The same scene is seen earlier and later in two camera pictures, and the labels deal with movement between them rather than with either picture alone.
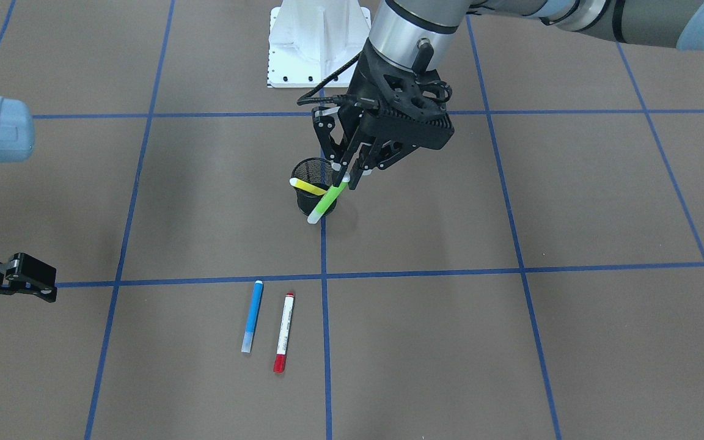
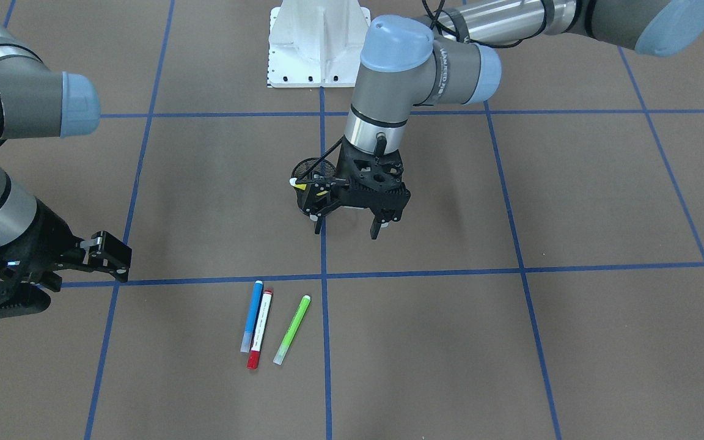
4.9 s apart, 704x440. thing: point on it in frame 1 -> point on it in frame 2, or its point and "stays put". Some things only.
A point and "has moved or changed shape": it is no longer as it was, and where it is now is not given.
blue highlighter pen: x=252 y=316 stays put
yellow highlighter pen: x=307 y=186 stays put
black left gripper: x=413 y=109 -> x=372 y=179
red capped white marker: x=280 y=361 -> x=254 y=355
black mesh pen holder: x=316 y=171 stays put
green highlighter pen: x=329 y=198 has moved or changed shape
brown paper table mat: x=483 y=227 stays put
